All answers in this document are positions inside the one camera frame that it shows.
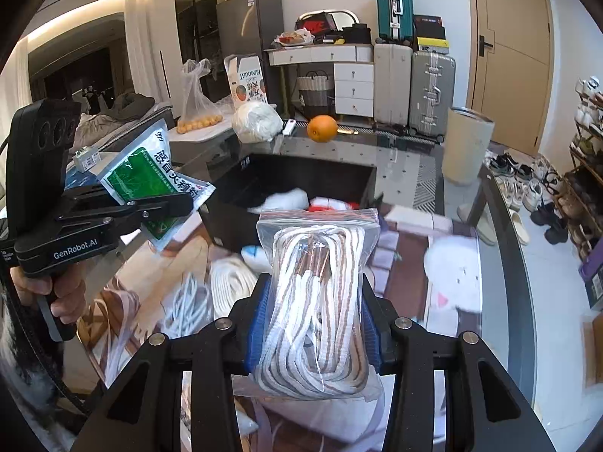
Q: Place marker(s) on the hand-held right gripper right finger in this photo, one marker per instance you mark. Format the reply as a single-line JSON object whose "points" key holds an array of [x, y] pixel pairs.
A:
{"points": [[374, 339]]}

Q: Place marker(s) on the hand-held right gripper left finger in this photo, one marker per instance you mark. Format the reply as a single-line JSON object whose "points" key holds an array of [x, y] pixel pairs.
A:
{"points": [[256, 334]]}

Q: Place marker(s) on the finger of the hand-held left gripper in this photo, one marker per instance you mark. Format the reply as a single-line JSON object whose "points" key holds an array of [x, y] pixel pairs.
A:
{"points": [[165, 205], [87, 197]]}

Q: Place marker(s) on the green medicine packet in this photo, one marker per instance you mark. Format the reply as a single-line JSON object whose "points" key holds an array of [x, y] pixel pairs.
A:
{"points": [[141, 169]]}

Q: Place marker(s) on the black cardboard box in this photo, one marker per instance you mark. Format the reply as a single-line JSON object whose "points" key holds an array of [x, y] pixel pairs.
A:
{"points": [[282, 174]]}

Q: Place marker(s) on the white soft bundle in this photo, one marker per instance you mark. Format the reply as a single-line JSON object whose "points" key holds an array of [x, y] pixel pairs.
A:
{"points": [[282, 200]]}

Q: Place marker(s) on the person's left hand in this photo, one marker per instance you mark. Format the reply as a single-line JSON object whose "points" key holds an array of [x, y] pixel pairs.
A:
{"points": [[28, 286]]}

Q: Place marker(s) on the blue plastic bag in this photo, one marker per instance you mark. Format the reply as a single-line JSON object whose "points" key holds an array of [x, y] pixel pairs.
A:
{"points": [[82, 180]]}

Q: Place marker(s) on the small white green box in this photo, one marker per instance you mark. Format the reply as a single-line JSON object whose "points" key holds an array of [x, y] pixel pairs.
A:
{"points": [[87, 159]]}

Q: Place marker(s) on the bed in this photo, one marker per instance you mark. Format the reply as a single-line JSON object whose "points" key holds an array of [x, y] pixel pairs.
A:
{"points": [[94, 132]]}

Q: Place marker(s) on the white side table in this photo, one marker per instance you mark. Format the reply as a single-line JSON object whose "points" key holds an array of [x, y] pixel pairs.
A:
{"points": [[202, 135]]}

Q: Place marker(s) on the printed desk mat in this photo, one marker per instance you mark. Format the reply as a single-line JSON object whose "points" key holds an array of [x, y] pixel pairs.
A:
{"points": [[405, 263]]}

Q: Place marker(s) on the plastic bag of kumquats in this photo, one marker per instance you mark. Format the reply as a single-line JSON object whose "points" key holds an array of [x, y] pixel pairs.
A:
{"points": [[198, 113]]}

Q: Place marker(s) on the dark clothing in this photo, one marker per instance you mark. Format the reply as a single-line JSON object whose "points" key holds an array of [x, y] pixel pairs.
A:
{"points": [[129, 106]]}

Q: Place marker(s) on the white bundle in plastic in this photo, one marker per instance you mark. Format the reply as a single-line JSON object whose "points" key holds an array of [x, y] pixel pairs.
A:
{"points": [[256, 122]]}

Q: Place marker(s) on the red white packet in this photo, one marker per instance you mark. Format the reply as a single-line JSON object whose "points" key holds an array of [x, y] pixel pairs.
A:
{"points": [[332, 203]]}

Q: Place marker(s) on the white printed fruit carton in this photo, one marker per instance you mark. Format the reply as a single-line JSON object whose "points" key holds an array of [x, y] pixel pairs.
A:
{"points": [[246, 80]]}

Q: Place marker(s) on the white curtain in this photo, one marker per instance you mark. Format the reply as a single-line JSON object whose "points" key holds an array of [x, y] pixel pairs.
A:
{"points": [[141, 47]]}

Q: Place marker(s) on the black white patterned rug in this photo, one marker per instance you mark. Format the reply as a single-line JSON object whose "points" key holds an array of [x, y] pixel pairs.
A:
{"points": [[410, 169]]}

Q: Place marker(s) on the orange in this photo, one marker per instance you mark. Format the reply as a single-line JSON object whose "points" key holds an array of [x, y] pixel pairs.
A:
{"points": [[322, 128]]}

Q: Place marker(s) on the woven basket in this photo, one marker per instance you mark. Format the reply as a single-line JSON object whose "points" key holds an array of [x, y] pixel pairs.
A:
{"points": [[314, 85]]}

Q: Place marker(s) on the small gold packet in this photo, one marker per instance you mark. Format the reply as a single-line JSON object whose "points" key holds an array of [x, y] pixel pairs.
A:
{"points": [[347, 130]]}

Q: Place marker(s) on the dark glass cabinet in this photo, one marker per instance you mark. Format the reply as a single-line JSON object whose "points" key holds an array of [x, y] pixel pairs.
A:
{"points": [[198, 9]]}

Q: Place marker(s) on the grey refrigerator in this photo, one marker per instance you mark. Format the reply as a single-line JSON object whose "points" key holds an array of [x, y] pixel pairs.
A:
{"points": [[249, 23]]}

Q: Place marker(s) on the plastic bag of food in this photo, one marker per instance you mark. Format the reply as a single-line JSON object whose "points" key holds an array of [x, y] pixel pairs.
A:
{"points": [[293, 37]]}

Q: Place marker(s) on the beige cylindrical bin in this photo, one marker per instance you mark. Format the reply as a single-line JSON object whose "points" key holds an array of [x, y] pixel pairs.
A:
{"points": [[468, 148]]}

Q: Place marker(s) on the group of sneakers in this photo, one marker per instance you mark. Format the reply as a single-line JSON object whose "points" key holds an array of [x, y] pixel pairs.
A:
{"points": [[523, 183]]}

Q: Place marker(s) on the white desk with drawers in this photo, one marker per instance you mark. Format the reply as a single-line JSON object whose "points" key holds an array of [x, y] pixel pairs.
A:
{"points": [[353, 80]]}

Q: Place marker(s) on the purple box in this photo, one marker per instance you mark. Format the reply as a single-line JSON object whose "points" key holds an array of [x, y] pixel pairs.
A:
{"points": [[593, 273]]}

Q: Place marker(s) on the silver suitcase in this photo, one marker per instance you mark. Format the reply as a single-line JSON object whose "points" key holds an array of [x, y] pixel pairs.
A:
{"points": [[431, 92]]}

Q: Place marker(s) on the white suitcase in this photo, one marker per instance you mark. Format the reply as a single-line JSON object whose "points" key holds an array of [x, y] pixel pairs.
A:
{"points": [[392, 84]]}

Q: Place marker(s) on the black bag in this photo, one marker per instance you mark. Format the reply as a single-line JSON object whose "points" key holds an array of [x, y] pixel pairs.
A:
{"points": [[356, 34]]}

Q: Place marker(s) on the shoe rack with shoes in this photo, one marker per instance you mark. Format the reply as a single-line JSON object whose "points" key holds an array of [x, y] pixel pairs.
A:
{"points": [[586, 183]]}

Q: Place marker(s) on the teal suitcase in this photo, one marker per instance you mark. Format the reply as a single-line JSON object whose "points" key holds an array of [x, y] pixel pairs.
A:
{"points": [[395, 9]]}

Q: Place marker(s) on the wooden door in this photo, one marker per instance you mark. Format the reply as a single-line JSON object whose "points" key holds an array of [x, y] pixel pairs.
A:
{"points": [[513, 56]]}

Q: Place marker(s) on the white arched frame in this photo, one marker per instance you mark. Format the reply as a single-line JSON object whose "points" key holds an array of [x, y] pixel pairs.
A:
{"points": [[346, 13]]}

